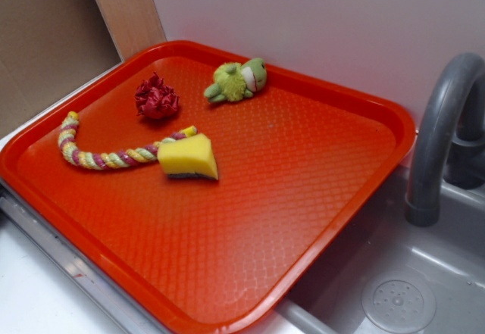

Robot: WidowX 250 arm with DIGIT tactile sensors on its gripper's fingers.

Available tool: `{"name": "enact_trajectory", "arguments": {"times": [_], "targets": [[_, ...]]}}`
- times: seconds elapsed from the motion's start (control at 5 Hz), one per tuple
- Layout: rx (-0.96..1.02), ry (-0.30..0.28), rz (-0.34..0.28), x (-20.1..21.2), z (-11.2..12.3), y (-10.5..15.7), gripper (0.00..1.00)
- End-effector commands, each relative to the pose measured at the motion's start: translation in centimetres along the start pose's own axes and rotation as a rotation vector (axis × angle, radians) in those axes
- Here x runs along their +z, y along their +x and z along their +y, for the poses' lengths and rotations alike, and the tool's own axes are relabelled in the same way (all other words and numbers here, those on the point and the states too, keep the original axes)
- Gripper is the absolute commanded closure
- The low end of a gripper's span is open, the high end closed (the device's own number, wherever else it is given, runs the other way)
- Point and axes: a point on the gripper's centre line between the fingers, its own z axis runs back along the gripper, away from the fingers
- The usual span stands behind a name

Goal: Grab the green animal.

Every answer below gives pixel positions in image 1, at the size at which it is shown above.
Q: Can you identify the brown cardboard panel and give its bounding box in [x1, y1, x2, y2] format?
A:
[1, 0, 120, 136]

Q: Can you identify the grey plastic sink basin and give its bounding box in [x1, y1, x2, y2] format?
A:
[277, 168, 484, 333]

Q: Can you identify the grey plastic faucet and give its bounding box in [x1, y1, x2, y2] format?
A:
[405, 53, 484, 226]

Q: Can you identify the red crumpled fabric ball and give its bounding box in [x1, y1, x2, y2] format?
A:
[134, 72, 180, 120]

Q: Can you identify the wooden vertical board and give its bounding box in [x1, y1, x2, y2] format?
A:
[95, 0, 167, 61]

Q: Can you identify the yellow sponge wedge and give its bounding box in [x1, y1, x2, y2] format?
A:
[157, 134, 219, 180]

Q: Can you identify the green plush frog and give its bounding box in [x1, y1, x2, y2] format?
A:
[204, 58, 268, 103]

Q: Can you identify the multicolour twisted rope toy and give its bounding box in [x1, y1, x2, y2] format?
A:
[58, 111, 198, 170]

